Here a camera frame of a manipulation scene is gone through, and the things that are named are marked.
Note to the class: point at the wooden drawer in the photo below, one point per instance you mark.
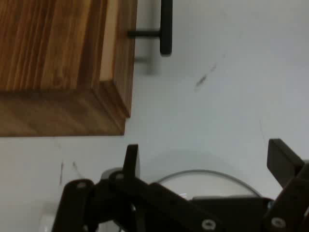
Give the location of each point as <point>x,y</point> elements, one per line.
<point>122,72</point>

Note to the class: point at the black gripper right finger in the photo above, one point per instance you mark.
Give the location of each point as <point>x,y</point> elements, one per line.
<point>289,193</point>

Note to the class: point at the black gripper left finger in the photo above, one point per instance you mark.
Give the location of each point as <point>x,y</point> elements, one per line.
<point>135,193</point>

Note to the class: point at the white bowl with dark rim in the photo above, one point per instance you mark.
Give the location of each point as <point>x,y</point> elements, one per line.
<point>207,184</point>

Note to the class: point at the brown wooden drawer cabinet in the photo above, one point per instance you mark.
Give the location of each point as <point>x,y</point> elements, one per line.
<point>48,60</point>

